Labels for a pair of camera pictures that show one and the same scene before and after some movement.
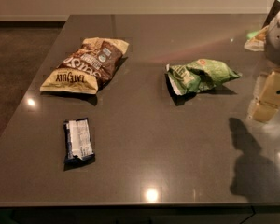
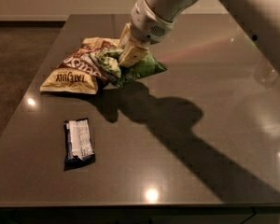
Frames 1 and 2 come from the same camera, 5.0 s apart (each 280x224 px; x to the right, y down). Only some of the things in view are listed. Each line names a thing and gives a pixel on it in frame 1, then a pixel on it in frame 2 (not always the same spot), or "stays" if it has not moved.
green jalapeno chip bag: [199, 75] → [108, 61]
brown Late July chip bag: [86, 69] stays
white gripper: [279, 39] → [145, 26]
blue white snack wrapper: [77, 142] stays
